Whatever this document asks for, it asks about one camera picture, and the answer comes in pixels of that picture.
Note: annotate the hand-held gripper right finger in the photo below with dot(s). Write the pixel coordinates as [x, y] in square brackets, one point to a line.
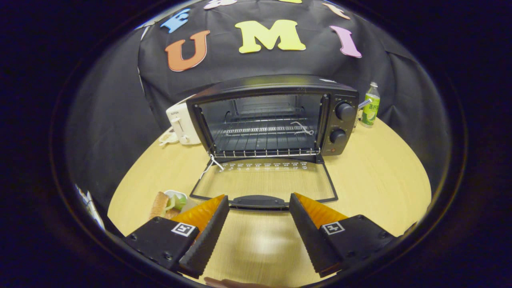
[312, 240]

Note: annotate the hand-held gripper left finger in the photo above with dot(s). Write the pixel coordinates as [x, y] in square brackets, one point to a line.
[206, 240]

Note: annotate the toy sandwich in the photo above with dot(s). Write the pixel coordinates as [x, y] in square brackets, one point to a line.
[159, 206]

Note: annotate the black toaster oven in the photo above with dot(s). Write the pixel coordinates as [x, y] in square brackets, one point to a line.
[272, 86]

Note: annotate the white slot toaster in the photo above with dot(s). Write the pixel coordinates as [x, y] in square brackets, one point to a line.
[180, 120]

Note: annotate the white paper sheets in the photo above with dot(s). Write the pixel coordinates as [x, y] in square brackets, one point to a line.
[91, 206]

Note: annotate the clear glass with striped straw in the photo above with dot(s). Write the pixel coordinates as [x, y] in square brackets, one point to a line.
[359, 116]

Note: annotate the green label drink bottle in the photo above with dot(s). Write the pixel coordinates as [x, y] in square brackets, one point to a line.
[370, 108]

